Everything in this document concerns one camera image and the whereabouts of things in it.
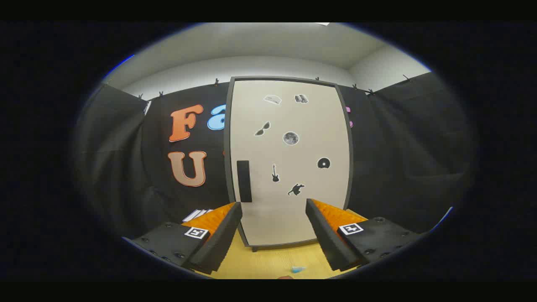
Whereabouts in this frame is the black backdrop cloth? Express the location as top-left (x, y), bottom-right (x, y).
top-left (78, 72), bottom-right (474, 240)

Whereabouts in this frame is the black door handle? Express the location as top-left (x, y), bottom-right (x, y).
top-left (237, 160), bottom-right (253, 203)

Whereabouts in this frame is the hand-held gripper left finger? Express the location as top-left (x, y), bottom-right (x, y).
top-left (131, 202), bottom-right (243, 275)

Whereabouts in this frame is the grey cabinet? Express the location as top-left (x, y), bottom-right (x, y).
top-left (224, 76), bottom-right (354, 252)

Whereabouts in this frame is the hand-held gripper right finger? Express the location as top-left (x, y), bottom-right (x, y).
top-left (305, 198), bottom-right (422, 272)

